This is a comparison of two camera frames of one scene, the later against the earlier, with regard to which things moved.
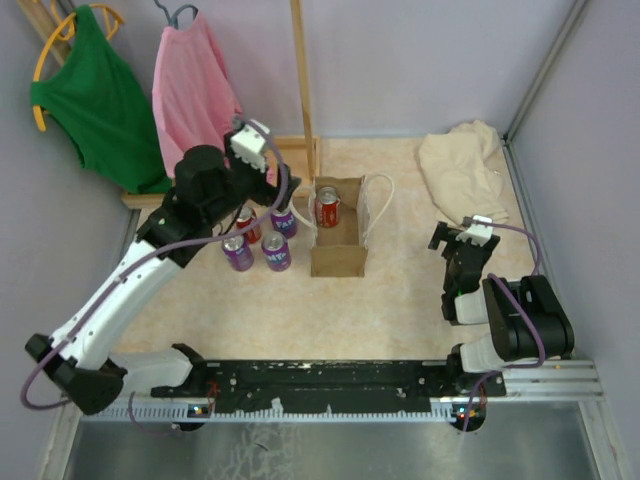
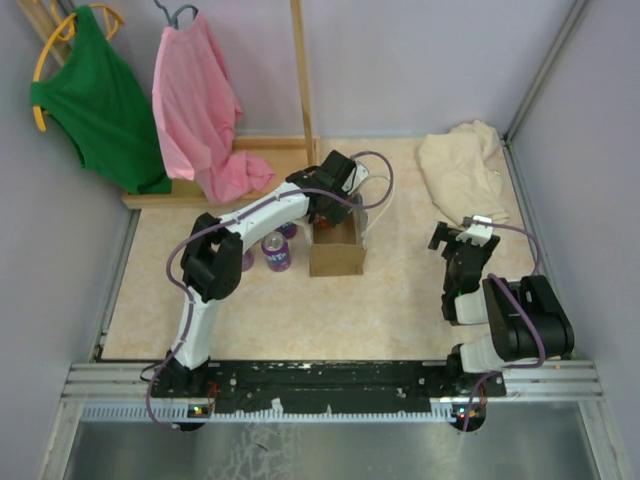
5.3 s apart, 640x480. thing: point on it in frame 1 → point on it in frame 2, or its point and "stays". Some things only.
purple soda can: x=276 y=250 stays
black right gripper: x=447 y=234 stays
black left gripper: x=267 y=191 → x=335 y=213
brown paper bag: x=341 y=250 stays
